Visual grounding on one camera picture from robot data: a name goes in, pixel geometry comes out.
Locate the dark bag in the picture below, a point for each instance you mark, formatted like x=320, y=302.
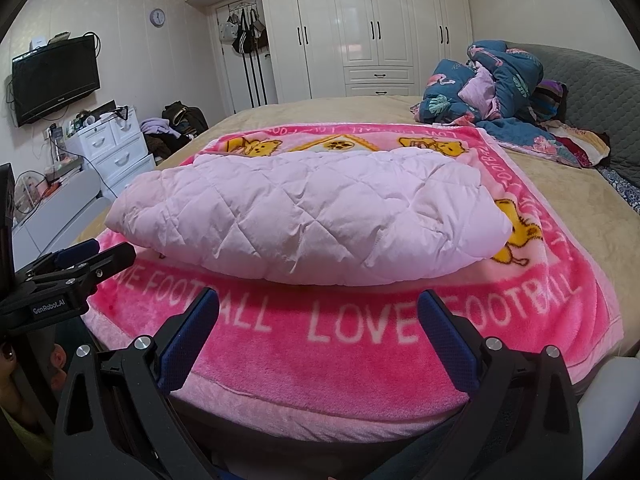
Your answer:
x=182, y=115

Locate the white bed footboard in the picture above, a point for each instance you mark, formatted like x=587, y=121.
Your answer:
x=615, y=410

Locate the blue floral quilt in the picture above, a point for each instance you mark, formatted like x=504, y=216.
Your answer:
x=500, y=75

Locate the white wardrobe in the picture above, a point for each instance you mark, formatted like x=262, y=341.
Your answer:
x=385, y=20

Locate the dark brown clothes pile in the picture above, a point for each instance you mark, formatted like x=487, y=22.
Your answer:
x=167, y=147

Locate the grey quilted headboard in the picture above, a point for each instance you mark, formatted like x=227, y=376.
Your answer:
x=600, y=90

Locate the pink printed blanket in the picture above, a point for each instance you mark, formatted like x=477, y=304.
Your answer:
x=350, y=370

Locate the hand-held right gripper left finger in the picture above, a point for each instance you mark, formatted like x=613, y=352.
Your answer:
x=192, y=330

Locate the lavender clothing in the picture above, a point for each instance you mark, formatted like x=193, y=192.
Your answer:
x=157, y=126

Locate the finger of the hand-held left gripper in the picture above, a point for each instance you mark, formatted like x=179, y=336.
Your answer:
x=110, y=260
x=75, y=252

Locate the bed with beige sheet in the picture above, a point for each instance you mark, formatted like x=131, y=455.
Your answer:
x=560, y=185

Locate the dark striped cloth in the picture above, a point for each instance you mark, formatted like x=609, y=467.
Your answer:
x=550, y=97

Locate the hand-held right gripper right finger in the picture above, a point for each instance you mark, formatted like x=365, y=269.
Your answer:
x=450, y=335

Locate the round wall clock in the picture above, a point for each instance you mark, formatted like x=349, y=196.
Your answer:
x=157, y=17

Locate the pink quilted jacket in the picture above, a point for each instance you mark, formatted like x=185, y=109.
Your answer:
x=310, y=220

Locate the black television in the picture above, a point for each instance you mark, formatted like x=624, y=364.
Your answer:
x=55, y=80

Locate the blue patterned cloth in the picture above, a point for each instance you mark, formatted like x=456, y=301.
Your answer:
x=622, y=187

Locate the person's left hand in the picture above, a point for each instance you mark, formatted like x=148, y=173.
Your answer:
x=6, y=365

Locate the white door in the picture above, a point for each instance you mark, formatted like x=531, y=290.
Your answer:
x=230, y=85

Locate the white drawer cabinet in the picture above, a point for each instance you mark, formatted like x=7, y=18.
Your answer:
x=120, y=145

